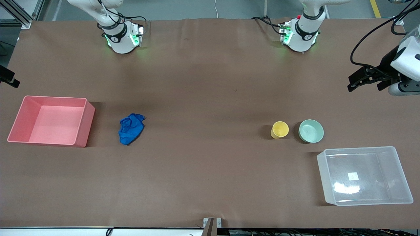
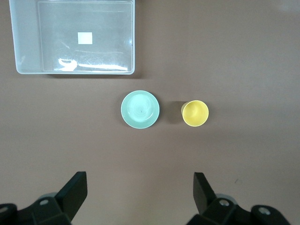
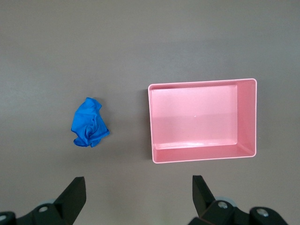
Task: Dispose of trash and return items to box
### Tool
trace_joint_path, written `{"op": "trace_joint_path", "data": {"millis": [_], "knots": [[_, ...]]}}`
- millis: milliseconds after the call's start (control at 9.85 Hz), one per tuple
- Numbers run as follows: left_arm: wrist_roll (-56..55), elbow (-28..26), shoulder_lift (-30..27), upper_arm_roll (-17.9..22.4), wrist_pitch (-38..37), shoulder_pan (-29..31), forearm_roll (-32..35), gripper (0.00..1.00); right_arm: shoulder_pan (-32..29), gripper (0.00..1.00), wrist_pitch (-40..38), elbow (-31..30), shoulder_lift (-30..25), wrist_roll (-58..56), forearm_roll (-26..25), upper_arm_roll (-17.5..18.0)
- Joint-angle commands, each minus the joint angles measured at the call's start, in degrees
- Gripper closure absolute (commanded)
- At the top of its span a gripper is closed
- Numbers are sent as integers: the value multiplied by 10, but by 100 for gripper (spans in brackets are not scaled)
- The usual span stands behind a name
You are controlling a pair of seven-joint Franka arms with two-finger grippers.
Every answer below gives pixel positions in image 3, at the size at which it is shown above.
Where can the pink plastic bin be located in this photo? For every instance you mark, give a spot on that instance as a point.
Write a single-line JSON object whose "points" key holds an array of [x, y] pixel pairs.
{"points": [[194, 117]]}

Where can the blue glove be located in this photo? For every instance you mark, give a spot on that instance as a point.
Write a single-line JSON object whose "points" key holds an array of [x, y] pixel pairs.
{"points": [[86, 119]]}

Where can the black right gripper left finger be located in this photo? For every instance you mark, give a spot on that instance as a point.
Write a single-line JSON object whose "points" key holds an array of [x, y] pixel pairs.
{"points": [[70, 199]]}

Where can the brown table cover sheet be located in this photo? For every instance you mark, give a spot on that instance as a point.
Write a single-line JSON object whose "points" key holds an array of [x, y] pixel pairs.
{"points": [[47, 47]]}

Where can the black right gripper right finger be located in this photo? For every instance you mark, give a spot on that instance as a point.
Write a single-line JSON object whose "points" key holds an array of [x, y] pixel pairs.
{"points": [[204, 199]]}

